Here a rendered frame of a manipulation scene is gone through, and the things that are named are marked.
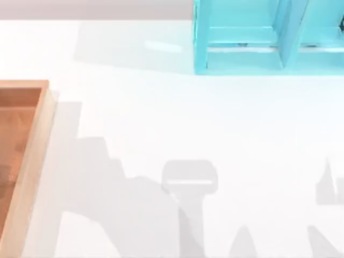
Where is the light blue rack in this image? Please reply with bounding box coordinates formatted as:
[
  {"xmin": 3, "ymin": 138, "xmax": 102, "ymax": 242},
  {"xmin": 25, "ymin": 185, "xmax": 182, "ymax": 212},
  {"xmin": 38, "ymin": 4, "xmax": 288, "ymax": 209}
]
[{"xmin": 192, "ymin": 0, "xmax": 344, "ymax": 76}]

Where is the shallow salmon-coloured box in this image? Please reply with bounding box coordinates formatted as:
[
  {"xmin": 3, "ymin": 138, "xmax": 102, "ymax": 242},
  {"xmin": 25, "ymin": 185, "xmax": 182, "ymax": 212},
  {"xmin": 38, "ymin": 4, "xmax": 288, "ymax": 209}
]
[{"xmin": 0, "ymin": 79, "xmax": 58, "ymax": 258}]

